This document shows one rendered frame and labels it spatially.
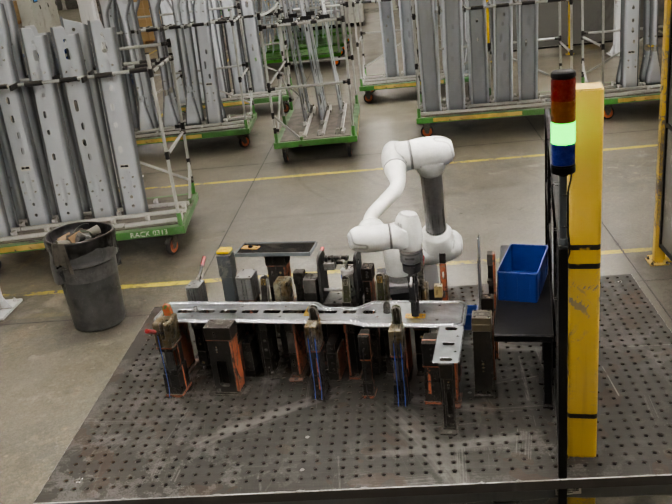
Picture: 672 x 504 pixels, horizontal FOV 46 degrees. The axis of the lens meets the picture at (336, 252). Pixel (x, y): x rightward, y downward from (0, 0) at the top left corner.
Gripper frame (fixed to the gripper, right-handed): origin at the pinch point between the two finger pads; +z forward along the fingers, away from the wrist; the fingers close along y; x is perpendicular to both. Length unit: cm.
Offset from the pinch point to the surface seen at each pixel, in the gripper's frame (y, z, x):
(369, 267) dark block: -24.6, -7.2, -22.8
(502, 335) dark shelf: 19.8, 2.0, 35.5
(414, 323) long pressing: 5.4, 4.7, 0.1
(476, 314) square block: 8.8, -1.2, 25.4
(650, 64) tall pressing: -773, 50, 196
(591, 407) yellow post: 48, 14, 66
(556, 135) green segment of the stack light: 61, -85, 54
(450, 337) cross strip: 16.7, 4.7, 15.6
